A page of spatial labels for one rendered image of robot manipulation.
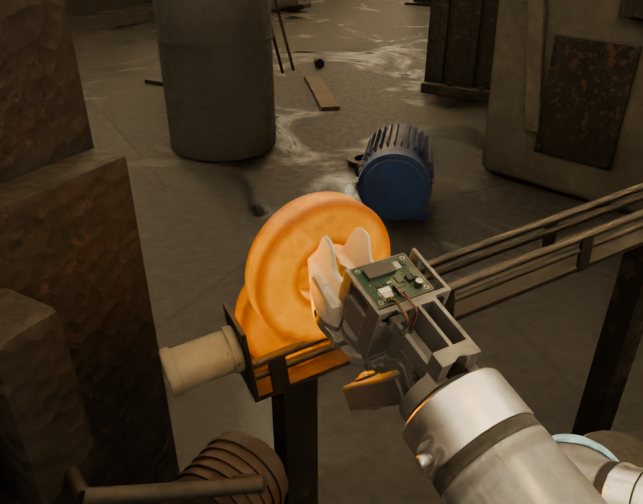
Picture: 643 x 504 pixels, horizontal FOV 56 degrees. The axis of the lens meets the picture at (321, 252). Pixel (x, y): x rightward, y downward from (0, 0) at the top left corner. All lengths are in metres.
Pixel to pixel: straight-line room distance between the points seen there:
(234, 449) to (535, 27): 2.32
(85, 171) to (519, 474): 0.57
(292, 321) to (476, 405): 0.23
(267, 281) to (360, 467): 0.99
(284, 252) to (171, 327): 1.41
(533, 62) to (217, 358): 2.32
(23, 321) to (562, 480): 0.48
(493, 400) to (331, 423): 1.17
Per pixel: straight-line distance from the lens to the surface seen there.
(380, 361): 0.52
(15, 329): 0.63
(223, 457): 0.81
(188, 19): 3.03
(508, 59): 2.91
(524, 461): 0.43
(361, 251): 0.56
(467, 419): 0.44
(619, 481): 0.58
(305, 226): 0.56
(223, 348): 0.72
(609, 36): 2.73
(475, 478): 0.43
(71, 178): 0.75
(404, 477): 1.49
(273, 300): 0.58
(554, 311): 2.11
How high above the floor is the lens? 1.14
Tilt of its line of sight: 30 degrees down
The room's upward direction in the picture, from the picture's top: straight up
